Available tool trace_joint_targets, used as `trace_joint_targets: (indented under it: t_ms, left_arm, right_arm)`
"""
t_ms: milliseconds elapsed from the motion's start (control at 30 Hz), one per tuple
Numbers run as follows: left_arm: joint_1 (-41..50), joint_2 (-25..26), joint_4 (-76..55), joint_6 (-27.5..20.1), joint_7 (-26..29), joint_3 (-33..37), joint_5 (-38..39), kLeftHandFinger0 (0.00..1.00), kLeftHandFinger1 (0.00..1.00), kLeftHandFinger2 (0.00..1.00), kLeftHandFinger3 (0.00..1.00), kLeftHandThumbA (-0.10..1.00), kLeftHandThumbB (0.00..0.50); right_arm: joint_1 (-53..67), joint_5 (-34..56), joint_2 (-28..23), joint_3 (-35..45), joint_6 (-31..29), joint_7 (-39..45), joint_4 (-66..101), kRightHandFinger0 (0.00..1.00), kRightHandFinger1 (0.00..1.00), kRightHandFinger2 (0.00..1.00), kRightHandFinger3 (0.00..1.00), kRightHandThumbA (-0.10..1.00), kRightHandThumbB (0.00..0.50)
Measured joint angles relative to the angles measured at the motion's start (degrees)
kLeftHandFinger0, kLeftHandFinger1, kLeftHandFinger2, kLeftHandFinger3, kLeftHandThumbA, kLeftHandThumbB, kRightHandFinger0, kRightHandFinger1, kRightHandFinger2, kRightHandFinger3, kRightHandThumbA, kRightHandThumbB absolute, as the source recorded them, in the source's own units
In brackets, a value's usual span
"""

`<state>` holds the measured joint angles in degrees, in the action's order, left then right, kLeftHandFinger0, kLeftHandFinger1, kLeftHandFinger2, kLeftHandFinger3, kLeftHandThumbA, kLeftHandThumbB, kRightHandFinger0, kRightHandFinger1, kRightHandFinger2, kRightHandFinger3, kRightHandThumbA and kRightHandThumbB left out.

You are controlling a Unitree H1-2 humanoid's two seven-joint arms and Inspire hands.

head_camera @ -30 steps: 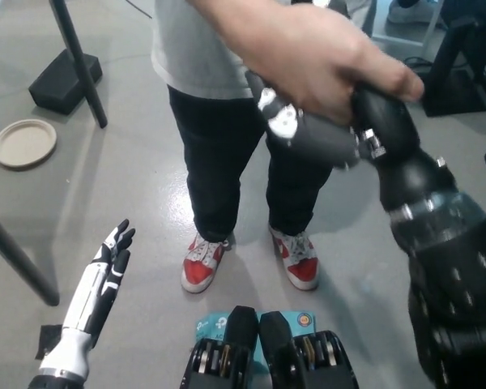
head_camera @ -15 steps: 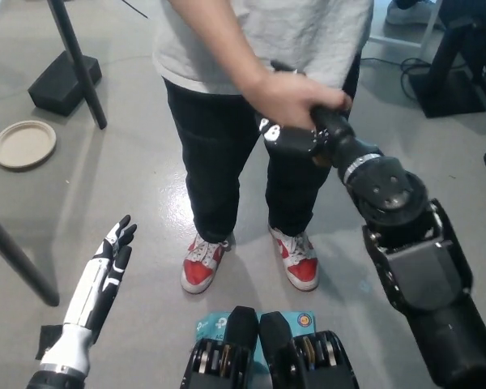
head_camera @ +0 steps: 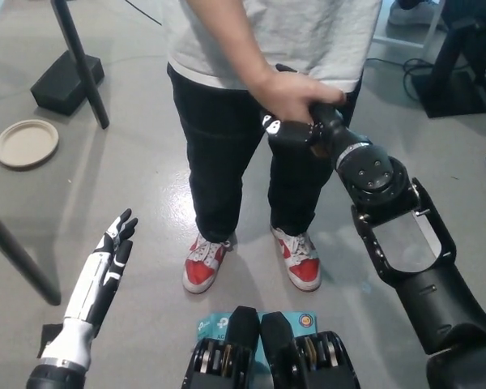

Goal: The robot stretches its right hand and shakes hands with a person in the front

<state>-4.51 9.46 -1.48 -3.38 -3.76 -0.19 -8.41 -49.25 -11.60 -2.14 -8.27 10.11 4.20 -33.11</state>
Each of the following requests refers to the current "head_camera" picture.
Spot person's red white left shoe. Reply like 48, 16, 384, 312
270, 224, 322, 292

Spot person's red white shoe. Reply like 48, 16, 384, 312
181, 231, 232, 295
270, 224, 322, 292

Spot person in white t-shirt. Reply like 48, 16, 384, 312
161, 0, 384, 244

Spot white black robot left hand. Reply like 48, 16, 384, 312
39, 208, 139, 372

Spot beige paper plate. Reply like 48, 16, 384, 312
0, 118, 61, 170

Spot thin black cable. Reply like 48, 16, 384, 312
123, 0, 163, 28

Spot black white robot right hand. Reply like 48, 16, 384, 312
261, 63, 369, 160

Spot white sneaker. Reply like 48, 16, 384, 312
387, 0, 446, 28

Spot black tape patch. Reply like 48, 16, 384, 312
37, 323, 66, 360

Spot black equipment stand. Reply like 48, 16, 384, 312
420, 22, 486, 119

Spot person's red white right shoe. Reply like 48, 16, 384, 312
181, 231, 232, 295

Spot person's bare right hand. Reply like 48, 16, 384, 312
246, 66, 347, 125

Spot black rectangular block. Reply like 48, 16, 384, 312
30, 50, 105, 118

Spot white metal frame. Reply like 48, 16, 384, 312
372, 14, 449, 58

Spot thin black table leg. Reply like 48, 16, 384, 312
50, 0, 110, 130

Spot coiled black floor cable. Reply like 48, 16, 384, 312
366, 58, 433, 102

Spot thick black table leg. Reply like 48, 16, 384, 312
0, 199, 62, 307

